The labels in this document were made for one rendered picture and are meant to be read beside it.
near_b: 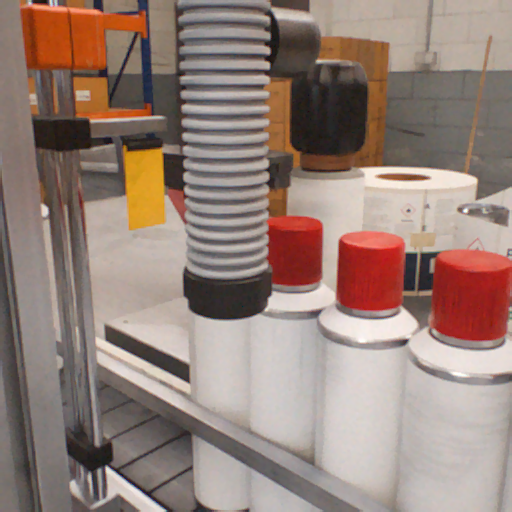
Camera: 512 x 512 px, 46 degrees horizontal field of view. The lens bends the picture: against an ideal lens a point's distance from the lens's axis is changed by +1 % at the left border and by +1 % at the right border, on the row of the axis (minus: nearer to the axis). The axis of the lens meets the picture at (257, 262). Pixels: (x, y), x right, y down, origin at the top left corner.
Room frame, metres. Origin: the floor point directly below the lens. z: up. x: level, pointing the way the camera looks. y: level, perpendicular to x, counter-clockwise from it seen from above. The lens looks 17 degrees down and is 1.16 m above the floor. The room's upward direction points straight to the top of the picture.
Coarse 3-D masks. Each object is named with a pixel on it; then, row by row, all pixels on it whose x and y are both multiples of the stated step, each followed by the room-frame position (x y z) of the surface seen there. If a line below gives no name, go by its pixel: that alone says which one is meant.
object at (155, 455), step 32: (64, 384) 0.52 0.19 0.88; (64, 416) 0.47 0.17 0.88; (128, 416) 0.47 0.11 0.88; (160, 416) 0.47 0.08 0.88; (128, 448) 0.42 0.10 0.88; (160, 448) 0.42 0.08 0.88; (192, 448) 0.42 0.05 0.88; (128, 480) 0.38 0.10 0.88; (160, 480) 0.38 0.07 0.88; (192, 480) 0.38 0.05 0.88
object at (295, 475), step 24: (120, 384) 0.38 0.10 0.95; (144, 384) 0.37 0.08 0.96; (168, 408) 0.35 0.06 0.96; (192, 408) 0.34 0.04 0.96; (192, 432) 0.33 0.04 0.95; (216, 432) 0.32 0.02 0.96; (240, 432) 0.31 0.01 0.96; (240, 456) 0.30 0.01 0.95; (264, 456) 0.29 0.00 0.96; (288, 456) 0.29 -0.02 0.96; (288, 480) 0.28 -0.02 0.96; (312, 480) 0.27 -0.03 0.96; (336, 480) 0.27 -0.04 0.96; (312, 504) 0.27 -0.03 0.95; (336, 504) 0.26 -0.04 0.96; (360, 504) 0.25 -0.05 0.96; (384, 504) 0.25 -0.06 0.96
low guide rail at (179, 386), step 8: (96, 336) 0.56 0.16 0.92; (96, 344) 0.54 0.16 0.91; (104, 344) 0.54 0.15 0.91; (104, 352) 0.53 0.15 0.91; (112, 352) 0.52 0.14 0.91; (120, 352) 0.52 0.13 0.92; (120, 360) 0.51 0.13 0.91; (128, 360) 0.50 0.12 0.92; (136, 360) 0.50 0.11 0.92; (136, 368) 0.49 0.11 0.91; (144, 368) 0.49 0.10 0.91; (152, 368) 0.49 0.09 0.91; (152, 376) 0.48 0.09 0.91; (160, 376) 0.47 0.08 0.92; (168, 376) 0.47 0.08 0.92; (168, 384) 0.46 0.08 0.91; (176, 384) 0.46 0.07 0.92; (184, 384) 0.46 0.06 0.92; (176, 392) 0.45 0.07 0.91; (184, 392) 0.45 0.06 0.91
